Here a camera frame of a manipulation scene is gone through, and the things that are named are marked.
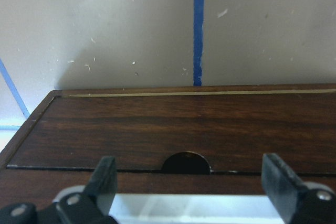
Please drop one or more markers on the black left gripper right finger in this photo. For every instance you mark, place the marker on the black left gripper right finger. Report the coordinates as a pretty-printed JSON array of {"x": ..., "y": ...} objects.
[{"x": 282, "y": 185}]

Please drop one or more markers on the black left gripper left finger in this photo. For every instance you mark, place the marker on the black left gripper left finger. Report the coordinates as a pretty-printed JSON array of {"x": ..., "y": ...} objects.
[{"x": 103, "y": 184}]

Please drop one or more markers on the dark wooden drawer cabinet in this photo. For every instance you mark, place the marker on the dark wooden drawer cabinet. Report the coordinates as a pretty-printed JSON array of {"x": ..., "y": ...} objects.
[{"x": 183, "y": 91}]

